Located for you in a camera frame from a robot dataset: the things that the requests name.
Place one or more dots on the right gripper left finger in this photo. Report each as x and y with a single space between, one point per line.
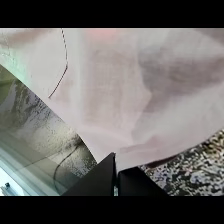
100 180

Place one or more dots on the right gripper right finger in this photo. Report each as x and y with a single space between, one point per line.
137 183

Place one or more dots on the pale pink garment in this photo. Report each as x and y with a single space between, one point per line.
126 93

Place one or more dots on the silver frame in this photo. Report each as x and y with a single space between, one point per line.
15 176

